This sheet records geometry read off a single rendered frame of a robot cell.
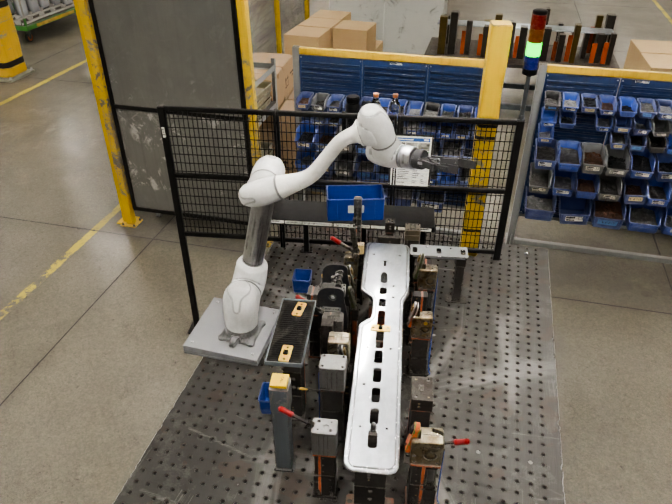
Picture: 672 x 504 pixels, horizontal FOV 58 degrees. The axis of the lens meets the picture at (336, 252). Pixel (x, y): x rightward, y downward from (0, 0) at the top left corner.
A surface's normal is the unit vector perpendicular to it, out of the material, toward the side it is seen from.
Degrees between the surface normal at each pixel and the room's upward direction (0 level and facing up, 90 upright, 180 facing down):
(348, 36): 90
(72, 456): 0
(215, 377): 0
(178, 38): 90
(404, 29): 90
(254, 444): 0
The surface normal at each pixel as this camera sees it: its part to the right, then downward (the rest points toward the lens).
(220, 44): -0.23, 0.55
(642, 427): 0.00, -0.83
